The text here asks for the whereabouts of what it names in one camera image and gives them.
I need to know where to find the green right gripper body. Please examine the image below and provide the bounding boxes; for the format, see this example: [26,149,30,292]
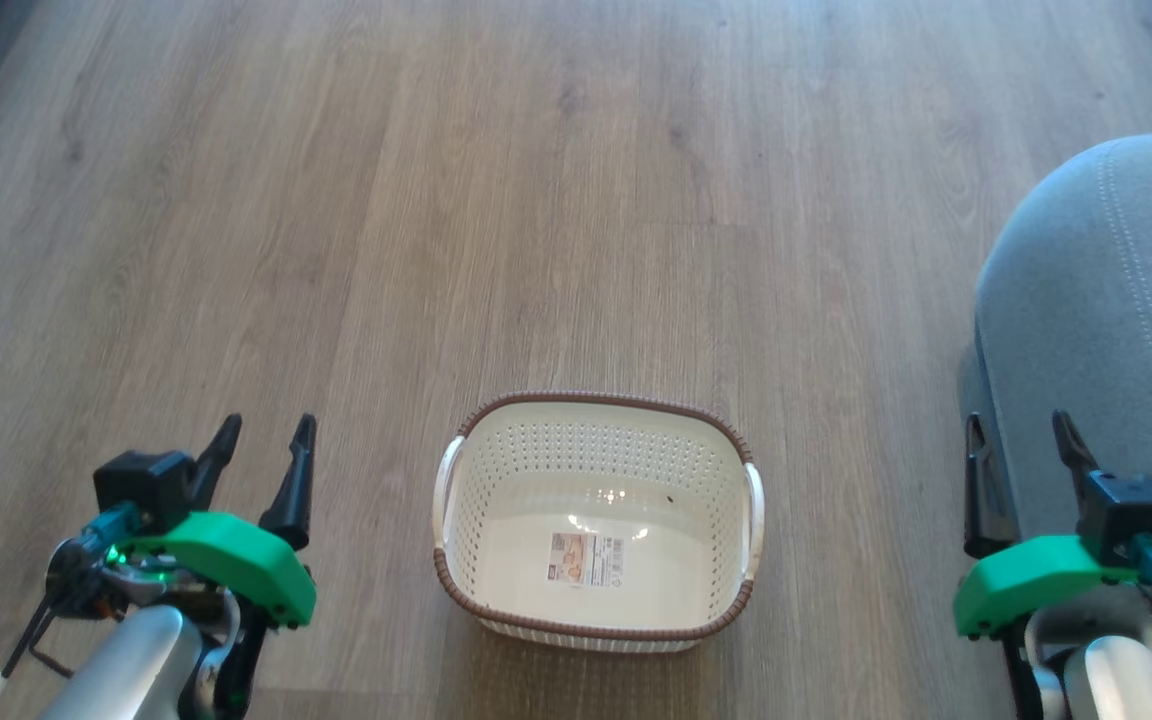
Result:
[954,535,1137,641]

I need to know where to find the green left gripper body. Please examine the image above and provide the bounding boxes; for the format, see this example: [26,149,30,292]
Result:
[46,512,318,629]

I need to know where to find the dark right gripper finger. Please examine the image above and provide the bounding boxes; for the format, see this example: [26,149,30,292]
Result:
[963,412,1019,560]
[1052,409,1103,503]

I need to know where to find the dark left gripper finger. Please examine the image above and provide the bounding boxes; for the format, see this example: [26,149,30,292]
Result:
[186,414,243,514]
[258,413,318,552]

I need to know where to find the grey fabric sofa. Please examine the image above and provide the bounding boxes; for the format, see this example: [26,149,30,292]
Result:
[966,131,1152,601]

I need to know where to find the white laundry basket brown rim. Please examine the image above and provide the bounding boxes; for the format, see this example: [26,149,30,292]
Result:
[433,391,766,654]

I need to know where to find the teal left cable plug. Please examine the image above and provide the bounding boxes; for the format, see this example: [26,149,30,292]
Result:
[84,503,145,546]

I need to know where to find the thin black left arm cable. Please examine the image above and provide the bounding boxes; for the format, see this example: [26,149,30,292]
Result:
[1,590,74,681]

